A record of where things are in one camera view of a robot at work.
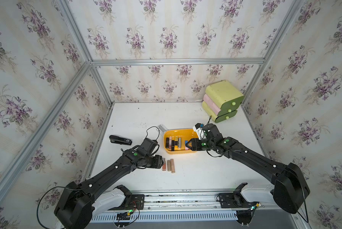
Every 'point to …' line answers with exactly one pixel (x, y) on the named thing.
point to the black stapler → (118, 140)
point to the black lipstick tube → (167, 140)
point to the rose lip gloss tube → (164, 165)
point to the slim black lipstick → (173, 145)
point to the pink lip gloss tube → (170, 142)
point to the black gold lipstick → (176, 140)
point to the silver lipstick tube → (179, 142)
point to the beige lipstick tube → (169, 165)
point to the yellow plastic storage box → (185, 134)
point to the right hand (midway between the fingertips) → (189, 144)
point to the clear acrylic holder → (162, 128)
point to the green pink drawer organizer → (221, 100)
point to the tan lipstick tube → (172, 166)
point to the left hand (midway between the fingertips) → (162, 164)
